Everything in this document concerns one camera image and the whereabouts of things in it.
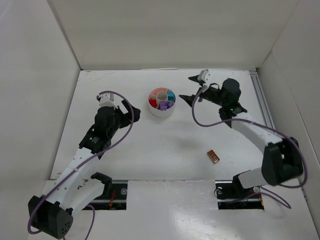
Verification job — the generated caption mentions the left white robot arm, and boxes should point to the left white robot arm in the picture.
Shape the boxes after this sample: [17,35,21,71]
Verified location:
[27,100,141,240]

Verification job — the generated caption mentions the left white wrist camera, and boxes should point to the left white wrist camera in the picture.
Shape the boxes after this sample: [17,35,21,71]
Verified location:
[96,93,116,108]

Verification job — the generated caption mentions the orange round lego dish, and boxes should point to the orange round lego dish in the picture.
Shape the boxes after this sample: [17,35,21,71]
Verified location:
[150,87,167,96]

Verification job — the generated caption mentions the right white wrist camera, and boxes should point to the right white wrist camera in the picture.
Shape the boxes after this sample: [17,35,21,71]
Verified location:
[197,69,211,87]

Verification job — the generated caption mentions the teal lego brick pair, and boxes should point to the teal lego brick pair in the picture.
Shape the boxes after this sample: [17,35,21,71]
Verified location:
[167,92,175,102]

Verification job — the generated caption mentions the brown lego plate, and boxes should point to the brown lego plate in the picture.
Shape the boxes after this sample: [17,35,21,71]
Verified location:
[206,149,220,164]

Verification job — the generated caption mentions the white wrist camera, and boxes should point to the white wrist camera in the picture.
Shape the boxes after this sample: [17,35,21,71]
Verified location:
[197,69,211,87]
[96,93,116,108]

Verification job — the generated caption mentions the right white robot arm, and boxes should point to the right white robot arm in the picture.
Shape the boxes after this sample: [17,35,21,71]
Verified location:
[180,69,308,199]

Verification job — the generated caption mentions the red lego brick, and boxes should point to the red lego brick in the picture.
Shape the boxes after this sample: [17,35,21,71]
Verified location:
[148,98,158,109]

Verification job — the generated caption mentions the white round divided container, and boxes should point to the white round divided container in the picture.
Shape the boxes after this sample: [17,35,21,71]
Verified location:
[148,87,176,118]

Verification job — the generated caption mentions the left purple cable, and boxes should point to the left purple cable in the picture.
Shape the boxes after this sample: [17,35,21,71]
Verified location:
[26,90,135,240]

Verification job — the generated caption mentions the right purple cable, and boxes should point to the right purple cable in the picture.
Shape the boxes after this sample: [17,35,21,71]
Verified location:
[191,84,308,210]

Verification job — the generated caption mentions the purple printed lego brick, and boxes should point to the purple printed lego brick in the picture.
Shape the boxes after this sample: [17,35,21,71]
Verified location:
[166,101,174,109]

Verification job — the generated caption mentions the aluminium rail right side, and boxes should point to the aluminium rail right side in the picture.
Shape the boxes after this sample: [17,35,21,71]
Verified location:
[249,70,275,128]

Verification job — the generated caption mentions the purple cable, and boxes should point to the purple cable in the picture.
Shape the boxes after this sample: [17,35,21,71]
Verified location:
[191,84,308,210]
[26,90,135,240]

